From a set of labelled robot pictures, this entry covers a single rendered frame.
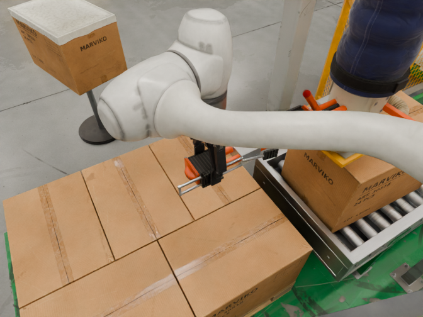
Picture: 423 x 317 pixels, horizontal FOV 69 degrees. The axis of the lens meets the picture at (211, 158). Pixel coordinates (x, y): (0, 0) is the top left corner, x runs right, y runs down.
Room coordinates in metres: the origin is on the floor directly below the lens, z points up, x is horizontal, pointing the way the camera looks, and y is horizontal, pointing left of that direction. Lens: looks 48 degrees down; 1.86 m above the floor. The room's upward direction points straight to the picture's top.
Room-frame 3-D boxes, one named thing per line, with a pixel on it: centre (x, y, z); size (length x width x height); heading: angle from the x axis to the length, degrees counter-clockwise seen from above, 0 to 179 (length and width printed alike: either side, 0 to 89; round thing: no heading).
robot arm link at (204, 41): (0.54, 0.02, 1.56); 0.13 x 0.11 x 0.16; 140
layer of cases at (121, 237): (0.75, 0.30, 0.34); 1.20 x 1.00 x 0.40; 120
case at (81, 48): (2.00, 0.96, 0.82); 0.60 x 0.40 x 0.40; 49
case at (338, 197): (1.00, -0.73, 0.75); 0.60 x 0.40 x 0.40; 116
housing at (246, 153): (0.62, -0.10, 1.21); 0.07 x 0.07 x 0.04; 31
